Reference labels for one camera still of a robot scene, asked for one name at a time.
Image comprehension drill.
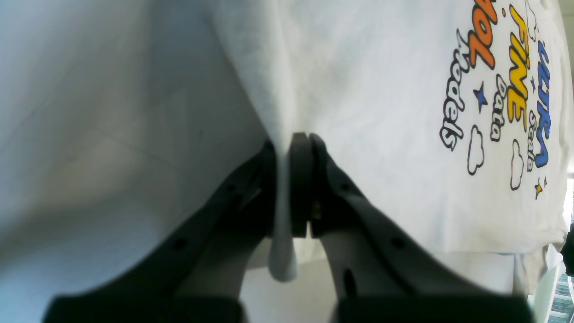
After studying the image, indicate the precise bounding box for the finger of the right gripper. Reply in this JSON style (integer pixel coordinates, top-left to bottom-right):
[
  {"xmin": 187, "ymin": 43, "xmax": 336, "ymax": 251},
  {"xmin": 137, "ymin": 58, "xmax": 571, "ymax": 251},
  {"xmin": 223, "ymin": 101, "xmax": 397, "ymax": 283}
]
[{"xmin": 561, "ymin": 224, "xmax": 574, "ymax": 276}]

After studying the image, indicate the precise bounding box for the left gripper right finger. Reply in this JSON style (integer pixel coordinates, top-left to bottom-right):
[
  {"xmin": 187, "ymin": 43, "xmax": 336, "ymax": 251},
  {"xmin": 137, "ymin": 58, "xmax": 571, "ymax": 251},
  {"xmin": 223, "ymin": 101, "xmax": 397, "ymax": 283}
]
[{"xmin": 289, "ymin": 133, "xmax": 533, "ymax": 323}]

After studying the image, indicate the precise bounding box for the white printed T-shirt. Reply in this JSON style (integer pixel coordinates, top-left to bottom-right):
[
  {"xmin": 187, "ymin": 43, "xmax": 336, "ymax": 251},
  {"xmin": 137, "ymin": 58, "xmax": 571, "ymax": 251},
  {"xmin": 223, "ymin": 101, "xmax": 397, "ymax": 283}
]
[{"xmin": 208, "ymin": 0, "xmax": 573, "ymax": 294}]

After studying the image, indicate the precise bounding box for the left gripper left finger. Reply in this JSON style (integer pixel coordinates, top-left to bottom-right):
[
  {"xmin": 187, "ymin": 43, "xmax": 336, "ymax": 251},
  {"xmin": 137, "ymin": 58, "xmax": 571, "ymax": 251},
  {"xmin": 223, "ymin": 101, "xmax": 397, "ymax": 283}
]
[{"xmin": 43, "ymin": 142, "xmax": 276, "ymax": 323}]

